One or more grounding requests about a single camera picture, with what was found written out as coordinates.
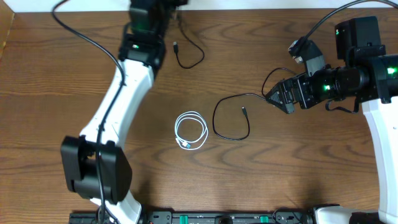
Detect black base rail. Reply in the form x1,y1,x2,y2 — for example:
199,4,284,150
68,210,315,224

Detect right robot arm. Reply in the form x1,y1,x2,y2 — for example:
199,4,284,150
264,16,397,223

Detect white usb cable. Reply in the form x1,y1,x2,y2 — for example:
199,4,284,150
174,111,209,151

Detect black usb cable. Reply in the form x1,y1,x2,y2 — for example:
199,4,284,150
212,67,298,141
172,12,205,70

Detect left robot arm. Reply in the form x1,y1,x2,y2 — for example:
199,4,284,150
60,0,188,223

